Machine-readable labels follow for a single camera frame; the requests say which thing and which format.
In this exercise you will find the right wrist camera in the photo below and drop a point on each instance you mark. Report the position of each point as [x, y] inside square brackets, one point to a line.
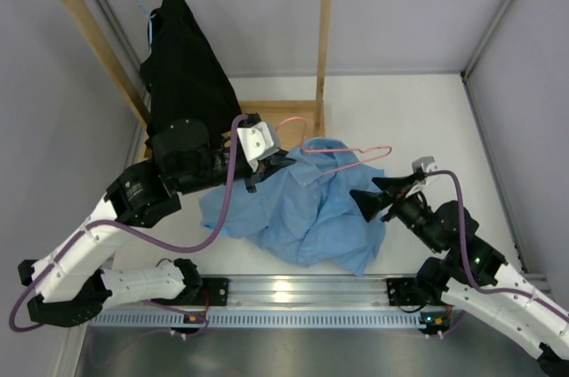
[424, 168]

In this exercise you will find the pink wire hanger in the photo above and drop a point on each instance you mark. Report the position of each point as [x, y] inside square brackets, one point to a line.
[386, 149]

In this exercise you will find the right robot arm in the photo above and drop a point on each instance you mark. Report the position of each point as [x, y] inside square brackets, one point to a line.
[469, 274]

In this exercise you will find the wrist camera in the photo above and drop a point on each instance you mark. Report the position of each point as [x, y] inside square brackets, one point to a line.
[258, 143]
[424, 168]

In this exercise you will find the black shirt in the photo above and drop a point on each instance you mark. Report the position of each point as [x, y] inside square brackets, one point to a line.
[183, 76]

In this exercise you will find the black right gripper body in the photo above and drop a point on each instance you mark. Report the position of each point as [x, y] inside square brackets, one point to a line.
[409, 209]

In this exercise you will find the aluminium mounting rail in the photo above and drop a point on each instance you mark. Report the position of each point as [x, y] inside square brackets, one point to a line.
[296, 292]

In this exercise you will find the light blue shirt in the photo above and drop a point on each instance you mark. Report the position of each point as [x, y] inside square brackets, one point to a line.
[305, 217]

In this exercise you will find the perforated cable duct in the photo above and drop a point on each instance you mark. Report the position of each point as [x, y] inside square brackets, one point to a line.
[264, 319]

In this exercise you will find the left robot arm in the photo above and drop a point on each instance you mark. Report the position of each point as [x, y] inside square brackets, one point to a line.
[70, 286]

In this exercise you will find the blue wire hanger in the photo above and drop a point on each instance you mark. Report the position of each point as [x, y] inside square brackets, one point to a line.
[149, 17]

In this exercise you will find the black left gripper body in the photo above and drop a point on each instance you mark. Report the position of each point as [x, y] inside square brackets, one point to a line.
[250, 177]

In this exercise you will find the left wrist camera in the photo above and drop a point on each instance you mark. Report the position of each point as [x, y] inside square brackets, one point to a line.
[258, 143]

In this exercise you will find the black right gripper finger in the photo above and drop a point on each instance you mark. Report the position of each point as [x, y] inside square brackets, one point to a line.
[369, 203]
[409, 184]

